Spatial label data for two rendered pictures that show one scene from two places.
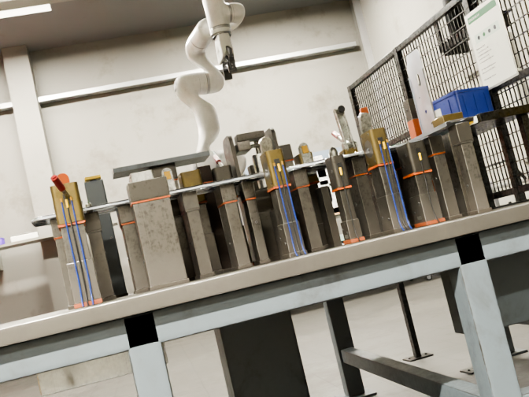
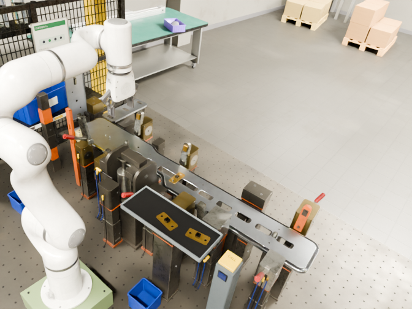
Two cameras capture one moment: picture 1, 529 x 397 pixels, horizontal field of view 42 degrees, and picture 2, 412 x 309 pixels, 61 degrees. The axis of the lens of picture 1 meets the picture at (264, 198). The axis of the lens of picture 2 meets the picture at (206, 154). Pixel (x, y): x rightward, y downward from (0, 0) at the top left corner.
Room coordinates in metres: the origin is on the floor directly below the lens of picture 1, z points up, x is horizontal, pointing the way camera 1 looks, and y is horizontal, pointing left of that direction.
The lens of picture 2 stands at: (3.13, 1.02, 2.13)
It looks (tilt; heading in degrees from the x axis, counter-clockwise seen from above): 38 degrees down; 225
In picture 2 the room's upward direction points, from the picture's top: 9 degrees clockwise
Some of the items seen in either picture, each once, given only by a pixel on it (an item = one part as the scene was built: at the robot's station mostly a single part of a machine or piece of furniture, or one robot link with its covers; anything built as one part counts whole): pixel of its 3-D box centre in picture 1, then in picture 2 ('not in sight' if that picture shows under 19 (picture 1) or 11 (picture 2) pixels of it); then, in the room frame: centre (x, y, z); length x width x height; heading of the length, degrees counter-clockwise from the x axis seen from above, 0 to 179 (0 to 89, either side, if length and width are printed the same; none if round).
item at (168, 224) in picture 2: not in sight; (167, 220); (2.62, 0.36, 1.17); 0.08 x 0.04 x 0.01; 94
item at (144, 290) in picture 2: not in sight; (144, 298); (2.71, 0.37, 0.74); 0.11 x 0.10 x 0.09; 105
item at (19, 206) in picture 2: not in sight; (24, 200); (2.93, -0.44, 0.74); 0.11 x 0.10 x 0.09; 105
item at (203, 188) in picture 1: (239, 180); (181, 179); (2.33, 0.07, 1.00); 1.38 x 0.22 x 0.02; 105
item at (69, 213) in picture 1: (76, 246); (298, 233); (2.00, 0.57, 0.88); 0.14 x 0.09 x 0.36; 15
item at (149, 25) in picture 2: not in sight; (130, 51); (1.05, -2.69, 0.39); 2.14 x 0.85 x 0.78; 11
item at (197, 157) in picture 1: (160, 165); (170, 220); (2.61, 0.36, 1.16); 0.37 x 0.14 x 0.02; 105
